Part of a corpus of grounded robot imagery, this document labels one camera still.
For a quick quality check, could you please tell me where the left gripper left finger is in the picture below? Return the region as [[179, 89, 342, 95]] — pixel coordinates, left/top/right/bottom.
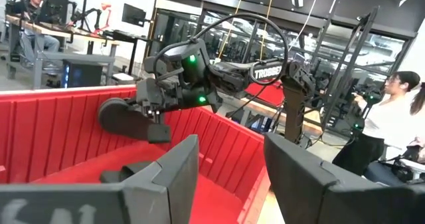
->
[[0, 134, 200, 224]]

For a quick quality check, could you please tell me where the red background bin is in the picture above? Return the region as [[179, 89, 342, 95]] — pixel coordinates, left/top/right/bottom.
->
[[244, 80, 287, 108]]

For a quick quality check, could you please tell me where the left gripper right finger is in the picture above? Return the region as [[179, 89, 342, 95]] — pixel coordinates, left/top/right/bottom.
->
[[264, 132, 425, 224]]

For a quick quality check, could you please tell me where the black rubber slide sandal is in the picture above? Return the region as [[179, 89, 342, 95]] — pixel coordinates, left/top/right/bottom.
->
[[100, 160, 155, 184], [97, 96, 155, 142]]

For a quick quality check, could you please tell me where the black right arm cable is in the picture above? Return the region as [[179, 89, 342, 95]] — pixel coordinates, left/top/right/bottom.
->
[[152, 13, 290, 85]]

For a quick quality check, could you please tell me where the black computer case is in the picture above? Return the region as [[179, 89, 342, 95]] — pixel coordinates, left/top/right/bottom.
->
[[61, 59, 104, 89]]

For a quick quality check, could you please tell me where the wooden workbench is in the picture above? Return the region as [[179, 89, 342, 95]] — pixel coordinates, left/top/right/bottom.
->
[[5, 14, 120, 49]]

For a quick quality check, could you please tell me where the red plastic bin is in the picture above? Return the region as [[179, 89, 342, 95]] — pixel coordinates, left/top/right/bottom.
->
[[0, 84, 272, 224]]

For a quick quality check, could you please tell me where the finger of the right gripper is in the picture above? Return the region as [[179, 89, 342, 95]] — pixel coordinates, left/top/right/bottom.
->
[[147, 111, 172, 144]]

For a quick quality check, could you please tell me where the yellow rope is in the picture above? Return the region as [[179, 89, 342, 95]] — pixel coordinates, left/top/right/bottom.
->
[[258, 0, 276, 61], [217, 0, 249, 61]]

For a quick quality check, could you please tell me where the black wall monitor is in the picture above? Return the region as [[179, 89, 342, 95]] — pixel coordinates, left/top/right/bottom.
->
[[121, 3, 147, 28]]

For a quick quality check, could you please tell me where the black metal stand frame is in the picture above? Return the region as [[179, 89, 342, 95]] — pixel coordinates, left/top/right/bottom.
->
[[318, 5, 381, 132]]

